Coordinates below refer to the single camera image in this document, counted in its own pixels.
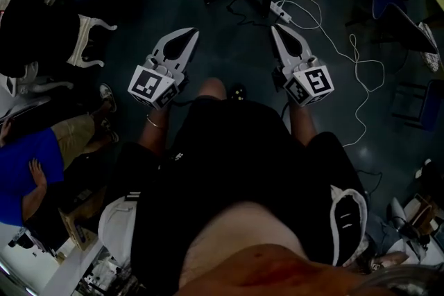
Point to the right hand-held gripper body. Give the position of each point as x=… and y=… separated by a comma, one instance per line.
x=317, y=83

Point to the person's right forearm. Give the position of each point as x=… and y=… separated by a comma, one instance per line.
x=301, y=128

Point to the person's left forearm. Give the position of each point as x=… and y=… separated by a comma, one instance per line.
x=156, y=138

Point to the blue chair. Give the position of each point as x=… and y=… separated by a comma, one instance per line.
x=431, y=104

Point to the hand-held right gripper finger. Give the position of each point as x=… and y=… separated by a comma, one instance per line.
x=304, y=48
x=285, y=57

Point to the black white-edged shoulder pad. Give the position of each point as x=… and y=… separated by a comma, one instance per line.
x=348, y=228

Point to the person's left leg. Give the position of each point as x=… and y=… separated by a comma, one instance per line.
x=211, y=89

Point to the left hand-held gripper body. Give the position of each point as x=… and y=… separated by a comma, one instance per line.
x=149, y=86

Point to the white workbench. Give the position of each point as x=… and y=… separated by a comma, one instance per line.
x=69, y=267

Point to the cardboard box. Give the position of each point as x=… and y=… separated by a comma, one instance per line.
x=79, y=225

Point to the person's right black shoe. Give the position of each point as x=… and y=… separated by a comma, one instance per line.
x=237, y=92

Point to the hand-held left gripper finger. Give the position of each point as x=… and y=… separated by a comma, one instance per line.
x=160, y=46
x=187, y=57

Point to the black office chair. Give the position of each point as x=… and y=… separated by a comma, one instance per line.
x=399, y=24

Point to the white power strip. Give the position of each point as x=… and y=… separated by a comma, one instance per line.
x=281, y=10

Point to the white shell chair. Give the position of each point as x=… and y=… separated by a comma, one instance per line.
x=24, y=107

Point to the person's black t-shirt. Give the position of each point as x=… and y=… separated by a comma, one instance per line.
x=243, y=156

